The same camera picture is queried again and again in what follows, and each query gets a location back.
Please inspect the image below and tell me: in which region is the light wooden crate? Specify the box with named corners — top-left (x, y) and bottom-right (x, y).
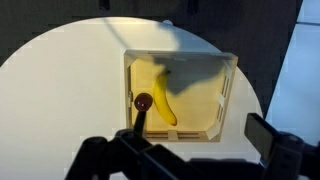
top-left (123, 49), bottom-right (239, 143)

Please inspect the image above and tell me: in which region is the yellow banana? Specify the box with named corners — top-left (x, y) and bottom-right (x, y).
top-left (153, 70), bottom-right (178, 127)

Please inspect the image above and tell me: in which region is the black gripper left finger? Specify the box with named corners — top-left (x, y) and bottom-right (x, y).
top-left (64, 111), bottom-right (201, 180)

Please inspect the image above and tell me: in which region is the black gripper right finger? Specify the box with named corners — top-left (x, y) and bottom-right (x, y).
top-left (244, 112), bottom-right (320, 180)

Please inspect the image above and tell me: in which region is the dark purple plum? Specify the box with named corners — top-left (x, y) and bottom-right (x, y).
top-left (133, 92), bottom-right (154, 112)

